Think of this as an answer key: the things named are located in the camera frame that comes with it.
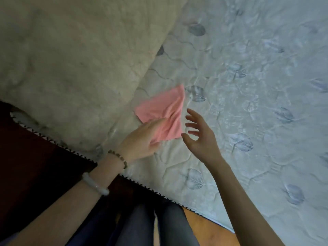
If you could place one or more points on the person's left hand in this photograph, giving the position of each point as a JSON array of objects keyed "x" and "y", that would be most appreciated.
[{"x": 137, "y": 142}]

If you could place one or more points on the person's right hand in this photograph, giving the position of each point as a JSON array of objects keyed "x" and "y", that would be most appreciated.
[{"x": 206, "y": 143}]

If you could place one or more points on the person's right middle finger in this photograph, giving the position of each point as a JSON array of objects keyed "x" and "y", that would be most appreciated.
[{"x": 193, "y": 124}]

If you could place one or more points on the person's right thumb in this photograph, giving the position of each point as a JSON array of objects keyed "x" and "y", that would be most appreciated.
[{"x": 187, "y": 142}]

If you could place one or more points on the person's left fingers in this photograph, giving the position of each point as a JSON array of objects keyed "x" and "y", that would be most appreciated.
[{"x": 156, "y": 121}]

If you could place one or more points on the pink cloth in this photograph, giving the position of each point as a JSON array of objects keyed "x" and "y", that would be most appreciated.
[{"x": 166, "y": 112}]

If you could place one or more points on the person's right forearm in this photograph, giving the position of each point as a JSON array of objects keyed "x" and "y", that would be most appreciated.
[{"x": 243, "y": 202}]

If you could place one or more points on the person's left forearm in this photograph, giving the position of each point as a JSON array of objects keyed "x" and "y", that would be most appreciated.
[{"x": 66, "y": 202}]

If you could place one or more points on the leaf-patterned quilted mattress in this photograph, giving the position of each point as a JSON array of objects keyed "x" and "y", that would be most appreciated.
[{"x": 243, "y": 99}]

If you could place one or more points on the pale jade bangle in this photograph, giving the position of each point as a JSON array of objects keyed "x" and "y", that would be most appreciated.
[{"x": 95, "y": 184}]

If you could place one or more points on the dark grey trousers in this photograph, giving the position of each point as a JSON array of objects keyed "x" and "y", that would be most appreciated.
[{"x": 153, "y": 225}]

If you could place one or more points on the beige blanket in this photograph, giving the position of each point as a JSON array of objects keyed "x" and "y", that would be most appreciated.
[{"x": 71, "y": 64}]

